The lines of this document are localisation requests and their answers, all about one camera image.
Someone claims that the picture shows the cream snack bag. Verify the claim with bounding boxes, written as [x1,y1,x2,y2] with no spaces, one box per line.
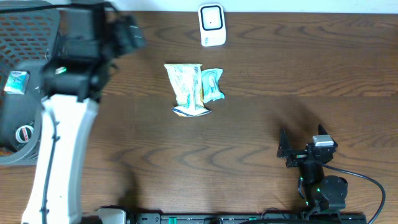
[164,63,210,117]

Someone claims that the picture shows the mint green wipes pack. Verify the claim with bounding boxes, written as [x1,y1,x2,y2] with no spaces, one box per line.
[201,68,225,103]

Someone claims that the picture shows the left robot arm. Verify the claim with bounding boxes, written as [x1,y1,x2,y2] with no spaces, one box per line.
[21,1,145,223]

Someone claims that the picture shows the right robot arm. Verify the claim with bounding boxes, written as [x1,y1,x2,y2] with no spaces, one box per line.
[277,125,348,220]

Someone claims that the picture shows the white barcode scanner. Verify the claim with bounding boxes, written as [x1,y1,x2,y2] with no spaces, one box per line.
[198,4,226,47]

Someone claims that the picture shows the dark grey plastic basket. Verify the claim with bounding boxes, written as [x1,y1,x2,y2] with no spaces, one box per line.
[1,1,60,166]

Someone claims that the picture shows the teal tissue box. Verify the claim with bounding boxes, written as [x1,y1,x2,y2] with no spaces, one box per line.
[4,70,30,95]

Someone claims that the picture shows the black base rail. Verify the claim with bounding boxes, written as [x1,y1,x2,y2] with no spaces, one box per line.
[93,207,368,224]

